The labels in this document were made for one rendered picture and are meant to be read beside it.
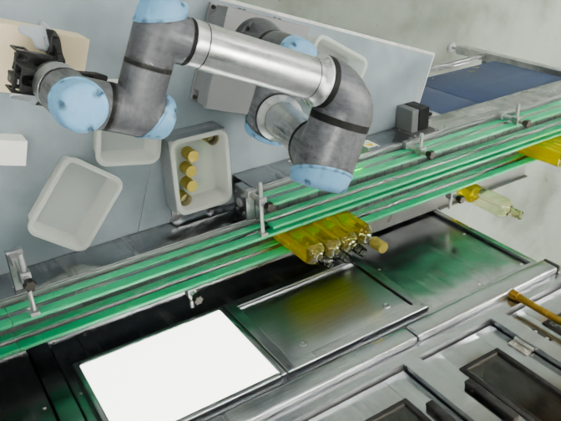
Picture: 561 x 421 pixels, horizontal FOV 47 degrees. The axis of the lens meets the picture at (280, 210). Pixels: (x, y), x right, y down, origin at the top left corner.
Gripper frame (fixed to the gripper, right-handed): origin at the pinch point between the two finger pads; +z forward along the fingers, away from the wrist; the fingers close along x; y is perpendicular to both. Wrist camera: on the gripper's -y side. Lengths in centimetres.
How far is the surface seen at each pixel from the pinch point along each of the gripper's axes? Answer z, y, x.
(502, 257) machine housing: -11, -146, 36
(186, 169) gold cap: 30, -50, 27
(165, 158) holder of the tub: 31, -44, 25
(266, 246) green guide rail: 20, -77, 47
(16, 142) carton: 29.2, -4.8, 24.0
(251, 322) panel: 1, -64, 60
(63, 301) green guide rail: 16, -17, 60
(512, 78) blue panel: 55, -210, -17
